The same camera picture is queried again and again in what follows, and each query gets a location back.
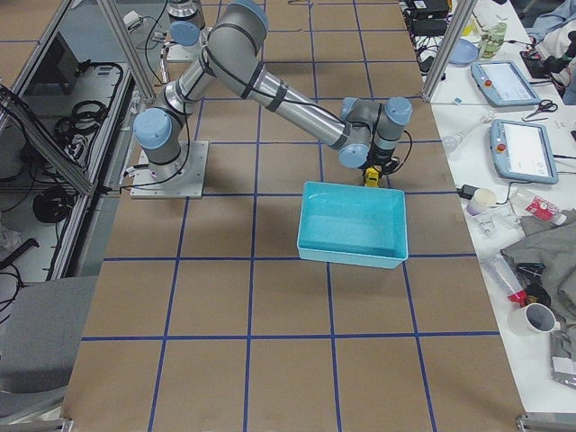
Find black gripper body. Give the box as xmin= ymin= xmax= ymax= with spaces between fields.
xmin=363 ymin=154 xmax=400 ymax=176

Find yellow beetle toy car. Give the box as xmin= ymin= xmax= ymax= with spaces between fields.
xmin=364 ymin=166 xmax=380 ymax=187

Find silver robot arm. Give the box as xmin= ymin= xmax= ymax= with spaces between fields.
xmin=166 ymin=0 xmax=208 ymax=50
xmin=133 ymin=1 xmax=413 ymax=181

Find teal plastic storage bin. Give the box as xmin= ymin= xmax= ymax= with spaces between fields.
xmin=297 ymin=181 xmax=409 ymax=269

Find white paper cup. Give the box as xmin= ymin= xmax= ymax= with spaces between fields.
xmin=466 ymin=188 xmax=497 ymax=216

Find blue plastic bowl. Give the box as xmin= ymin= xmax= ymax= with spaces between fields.
xmin=449 ymin=38 xmax=479 ymax=67

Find lower teach pendant tablet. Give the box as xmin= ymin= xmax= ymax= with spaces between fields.
xmin=490 ymin=119 xmax=559 ymax=185

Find teach pendant tablet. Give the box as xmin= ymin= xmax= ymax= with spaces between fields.
xmin=490 ymin=119 xmax=559 ymax=185
xmin=470 ymin=61 xmax=541 ymax=107

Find upper teach pendant tablet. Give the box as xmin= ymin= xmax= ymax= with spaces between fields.
xmin=470 ymin=61 xmax=541 ymax=107

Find green glass jar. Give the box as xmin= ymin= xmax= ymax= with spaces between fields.
xmin=479 ymin=22 xmax=508 ymax=59

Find red capped clear tube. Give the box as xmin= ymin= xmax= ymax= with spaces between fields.
xmin=481 ymin=253 xmax=527 ymax=307

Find grey cloth pile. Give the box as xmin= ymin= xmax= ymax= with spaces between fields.
xmin=501 ymin=210 xmax=575 ymax=338

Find white grey mug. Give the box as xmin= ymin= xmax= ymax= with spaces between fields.
xmin=508 ymin=303 xmax=561 ymax=336

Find black handled scissors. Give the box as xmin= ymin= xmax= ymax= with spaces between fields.
xmin=522 ymin=99 xmax=558 ymax=122

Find aluminium frame post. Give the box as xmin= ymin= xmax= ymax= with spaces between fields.
xmin=421 ymin=0 xmax=477 ymax=103

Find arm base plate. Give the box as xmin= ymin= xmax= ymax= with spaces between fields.
xmin=130 ymin=139 xmax=210 ymax=199
xmin=166 ymin=22 xmax=210 ymax=63

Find black coiled cables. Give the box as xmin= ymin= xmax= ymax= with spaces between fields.
xmin=31 ymin=184 xmax=76 ymax=226

